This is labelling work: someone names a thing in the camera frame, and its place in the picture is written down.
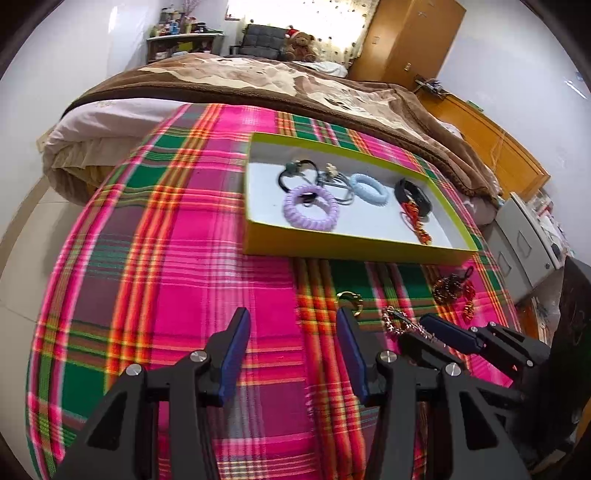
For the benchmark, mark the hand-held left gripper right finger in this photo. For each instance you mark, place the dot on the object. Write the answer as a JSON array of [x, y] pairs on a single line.
[[353, 355]]

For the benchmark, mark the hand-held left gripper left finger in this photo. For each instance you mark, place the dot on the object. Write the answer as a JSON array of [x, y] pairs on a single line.
[[235, 350]]

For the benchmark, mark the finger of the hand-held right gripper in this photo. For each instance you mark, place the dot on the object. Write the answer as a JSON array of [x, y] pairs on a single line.
[[450, 334], [422, 350]]

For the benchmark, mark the red and gold knot ornament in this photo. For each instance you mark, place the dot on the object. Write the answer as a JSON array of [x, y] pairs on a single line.
[[418, 228]]

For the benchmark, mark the yellow-green shallow cardboard box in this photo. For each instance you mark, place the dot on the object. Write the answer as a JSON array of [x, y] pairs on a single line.
[[323, 242]]

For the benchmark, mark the black wristband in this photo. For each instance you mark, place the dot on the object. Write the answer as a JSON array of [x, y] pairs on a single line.
[[413, 196]]

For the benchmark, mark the pink plaid blanket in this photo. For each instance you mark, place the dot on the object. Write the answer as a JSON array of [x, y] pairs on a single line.
[[161, 277]]

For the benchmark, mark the trash bin with black bag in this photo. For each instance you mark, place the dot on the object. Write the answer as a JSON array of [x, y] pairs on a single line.
[[572, 300]]

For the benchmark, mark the grey drawer cabinet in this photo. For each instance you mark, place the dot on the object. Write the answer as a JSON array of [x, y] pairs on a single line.
[[521, 235]]

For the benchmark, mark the small cosmetic jars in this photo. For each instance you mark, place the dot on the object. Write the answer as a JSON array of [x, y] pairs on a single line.
[[547, 212]]

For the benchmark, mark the wooden headboard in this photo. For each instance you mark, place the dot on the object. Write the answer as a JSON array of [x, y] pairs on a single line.
[[498, 147]]

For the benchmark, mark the brown fleece blanket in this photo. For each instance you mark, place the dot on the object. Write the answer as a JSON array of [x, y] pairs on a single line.
[[231, 78]]

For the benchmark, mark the wooden wardrobe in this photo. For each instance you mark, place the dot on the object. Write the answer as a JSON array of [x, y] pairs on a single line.
[[406, 41]]

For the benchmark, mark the cluttered shelf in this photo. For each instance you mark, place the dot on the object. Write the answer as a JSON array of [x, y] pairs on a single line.
[[184, 44]]

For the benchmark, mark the dark grey armchair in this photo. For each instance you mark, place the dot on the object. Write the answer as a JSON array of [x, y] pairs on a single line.
[[263, 39]]

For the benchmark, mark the brown teddy bear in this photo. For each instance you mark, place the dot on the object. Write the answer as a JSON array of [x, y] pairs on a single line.
[[301, 44]]

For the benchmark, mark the patterned curtain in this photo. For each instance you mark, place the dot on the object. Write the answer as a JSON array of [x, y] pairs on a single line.
[[341, 27]]

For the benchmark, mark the cluster of cosmetic bottles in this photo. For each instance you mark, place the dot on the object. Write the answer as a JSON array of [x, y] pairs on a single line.
[[178, 25]]

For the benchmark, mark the vase of purple branches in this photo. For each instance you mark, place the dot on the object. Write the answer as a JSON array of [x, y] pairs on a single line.
[[187, 5]]

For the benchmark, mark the wall shelf with chargers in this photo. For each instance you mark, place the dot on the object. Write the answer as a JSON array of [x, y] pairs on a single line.
[[431, 84]]

